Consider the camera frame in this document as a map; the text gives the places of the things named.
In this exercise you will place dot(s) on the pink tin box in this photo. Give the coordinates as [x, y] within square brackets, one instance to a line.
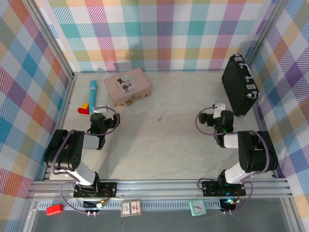
[126, 85]

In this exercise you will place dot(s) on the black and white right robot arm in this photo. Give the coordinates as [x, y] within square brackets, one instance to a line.
[256, 149]

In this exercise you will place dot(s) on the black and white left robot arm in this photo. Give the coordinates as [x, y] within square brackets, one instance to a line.
[61, 149]

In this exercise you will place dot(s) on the red and yellow toy block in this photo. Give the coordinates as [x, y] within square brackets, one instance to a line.
[83, 110]

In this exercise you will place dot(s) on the blue marker pen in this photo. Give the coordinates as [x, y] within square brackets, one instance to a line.
[93, 94]

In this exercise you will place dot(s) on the black briefcase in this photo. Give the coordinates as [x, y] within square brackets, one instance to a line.
[237, 84]

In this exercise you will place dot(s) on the yellow right power connector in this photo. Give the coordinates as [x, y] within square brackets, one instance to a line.
[230, 202]

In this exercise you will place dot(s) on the playing card box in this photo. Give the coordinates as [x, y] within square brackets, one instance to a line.
[131, 208]

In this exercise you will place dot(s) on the teal alarm clock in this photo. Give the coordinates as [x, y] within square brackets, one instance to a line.
[197, 207]

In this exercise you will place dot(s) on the red plastic block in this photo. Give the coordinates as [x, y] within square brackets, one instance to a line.
[54, 209]

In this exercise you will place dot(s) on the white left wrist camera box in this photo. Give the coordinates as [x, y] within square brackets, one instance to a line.
[102, 108]

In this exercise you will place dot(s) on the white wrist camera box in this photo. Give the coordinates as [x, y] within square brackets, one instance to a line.
[219, 107]
[102, 108]

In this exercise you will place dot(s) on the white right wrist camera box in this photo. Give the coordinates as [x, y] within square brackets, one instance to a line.
[219, 107]

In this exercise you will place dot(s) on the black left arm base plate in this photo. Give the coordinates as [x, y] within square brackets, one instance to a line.
[108, 189]

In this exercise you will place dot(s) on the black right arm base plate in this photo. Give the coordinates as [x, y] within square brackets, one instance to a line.
[211, 188]

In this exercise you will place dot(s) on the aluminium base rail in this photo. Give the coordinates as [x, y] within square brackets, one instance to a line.
[159, 189]

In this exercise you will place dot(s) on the aluminium left corner post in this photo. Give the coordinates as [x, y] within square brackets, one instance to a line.
[51, 46]

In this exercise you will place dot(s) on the aluminium corner post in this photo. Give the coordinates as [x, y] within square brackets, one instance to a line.
[264, 33]
[51, 46]

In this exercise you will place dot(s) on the aluminium right corner post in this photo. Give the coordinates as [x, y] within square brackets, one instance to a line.
[264, 33]

